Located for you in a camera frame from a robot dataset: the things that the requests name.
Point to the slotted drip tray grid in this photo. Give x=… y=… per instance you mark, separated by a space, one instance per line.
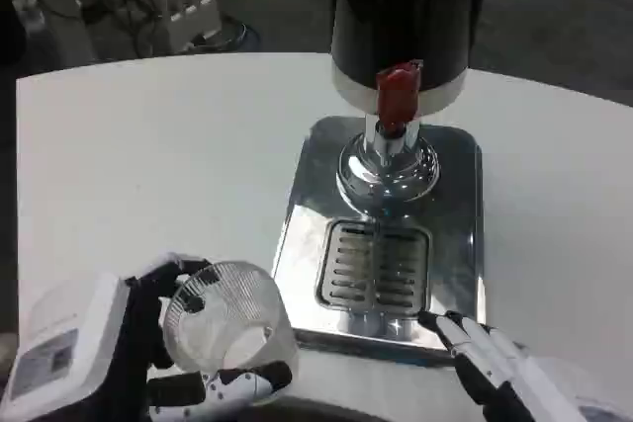
x=373 y=264

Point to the white power strip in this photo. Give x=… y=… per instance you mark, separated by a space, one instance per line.
x=190 y=9

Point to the black drink dispenser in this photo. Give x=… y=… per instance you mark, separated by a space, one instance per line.
x=398 y=46

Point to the grey floor box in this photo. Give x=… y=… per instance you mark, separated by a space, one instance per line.
x=42 y=22

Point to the steel drip tray base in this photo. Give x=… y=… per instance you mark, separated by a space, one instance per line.
x=376 y=224

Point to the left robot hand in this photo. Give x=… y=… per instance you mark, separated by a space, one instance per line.
x=106 y=338

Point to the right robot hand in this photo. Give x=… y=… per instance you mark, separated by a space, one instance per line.
x=487 y=367

